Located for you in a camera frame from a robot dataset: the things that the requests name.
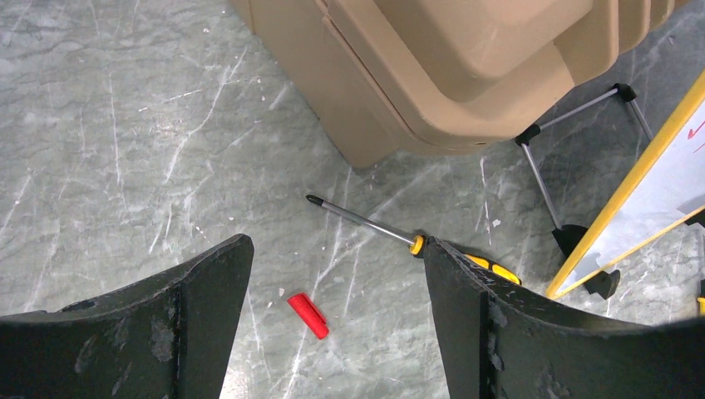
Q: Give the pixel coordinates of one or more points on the tan plastic toolbox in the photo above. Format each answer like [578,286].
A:
[442,77]

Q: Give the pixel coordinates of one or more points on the yellow handle screwdriver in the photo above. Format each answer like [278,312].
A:
[701,298]

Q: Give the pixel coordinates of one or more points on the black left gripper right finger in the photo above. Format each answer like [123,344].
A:
[500,340]

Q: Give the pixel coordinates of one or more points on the yellow-framed whiteboard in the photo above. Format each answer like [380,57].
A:
[663,189]

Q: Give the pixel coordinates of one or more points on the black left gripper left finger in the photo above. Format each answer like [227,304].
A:
[166,336]

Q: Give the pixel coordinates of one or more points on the red marker cap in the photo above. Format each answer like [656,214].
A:
[304,307]

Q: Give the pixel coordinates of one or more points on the black orange screwdriver on table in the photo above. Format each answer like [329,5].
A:
[415,242]

